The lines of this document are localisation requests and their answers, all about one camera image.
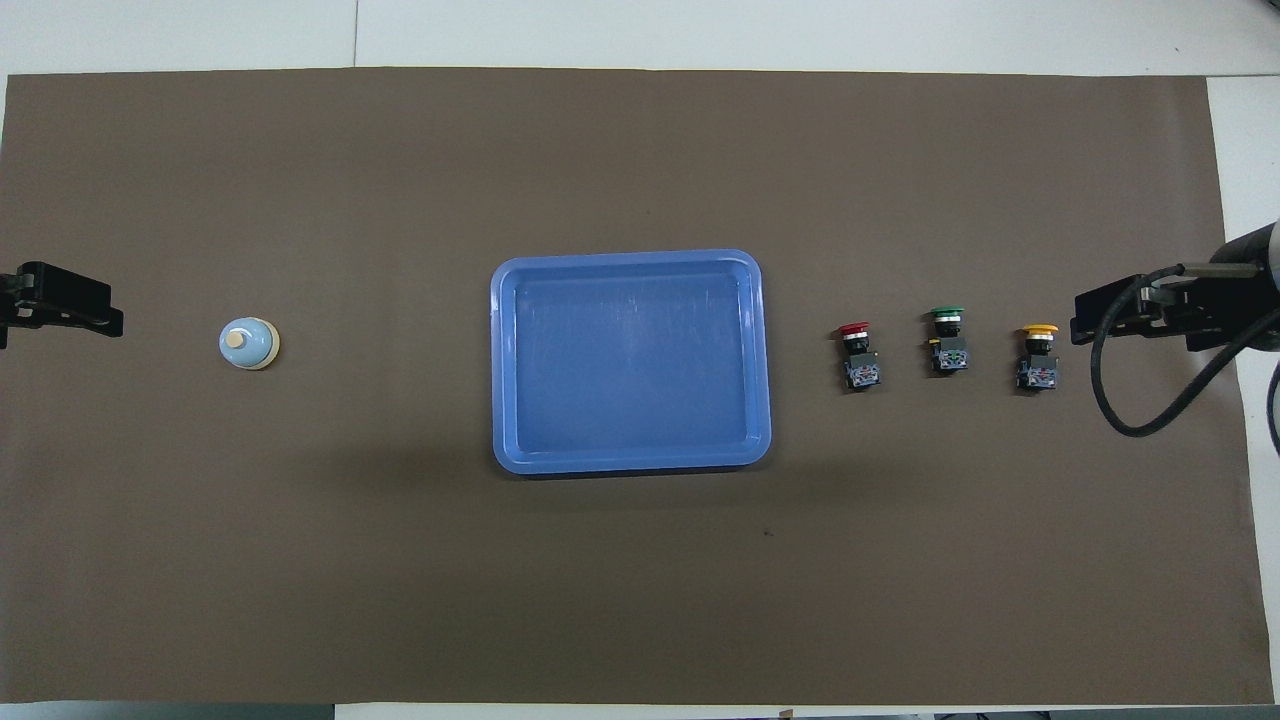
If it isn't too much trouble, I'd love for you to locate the green push button switch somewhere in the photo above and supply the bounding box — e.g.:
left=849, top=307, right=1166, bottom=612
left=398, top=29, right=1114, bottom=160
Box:
left=921, top=306, right=972, bottom=377

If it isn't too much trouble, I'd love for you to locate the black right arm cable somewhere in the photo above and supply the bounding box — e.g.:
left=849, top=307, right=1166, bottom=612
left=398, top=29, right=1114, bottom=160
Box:
left=1089, top=262, right=1280, bottom=439

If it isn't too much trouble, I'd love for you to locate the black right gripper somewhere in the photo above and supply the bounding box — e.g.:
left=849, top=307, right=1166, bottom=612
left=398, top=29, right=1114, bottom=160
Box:
left=1070, top=268, right=1280, bottom=352

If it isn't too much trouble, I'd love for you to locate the red push button switch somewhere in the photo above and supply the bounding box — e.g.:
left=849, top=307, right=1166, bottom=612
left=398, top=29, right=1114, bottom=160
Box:
left=834, top=320, right=884, bottom=393

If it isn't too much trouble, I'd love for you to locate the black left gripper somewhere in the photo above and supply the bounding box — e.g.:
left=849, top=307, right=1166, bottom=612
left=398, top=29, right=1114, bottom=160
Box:
left=0, top=262, right=126, bottom=350

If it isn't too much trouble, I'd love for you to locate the blue plastic tray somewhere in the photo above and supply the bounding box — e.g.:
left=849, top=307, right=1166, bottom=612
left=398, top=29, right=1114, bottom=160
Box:
left=490, top=248, right=773, bottom=476

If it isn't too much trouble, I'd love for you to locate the brown table mat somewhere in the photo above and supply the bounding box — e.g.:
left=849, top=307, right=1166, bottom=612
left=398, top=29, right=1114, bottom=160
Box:
left=0, top=67, right=1264, bottom=707

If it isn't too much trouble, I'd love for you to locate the yellow push button switch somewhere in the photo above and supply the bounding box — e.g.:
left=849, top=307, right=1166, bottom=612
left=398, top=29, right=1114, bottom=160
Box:
left=1013, top=323, right=1062, bottom=393

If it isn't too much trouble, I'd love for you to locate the light blue service bell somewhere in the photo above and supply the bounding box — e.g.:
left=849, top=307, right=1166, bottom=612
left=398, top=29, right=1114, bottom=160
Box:
left=219, top=317, right=282, bottom=372

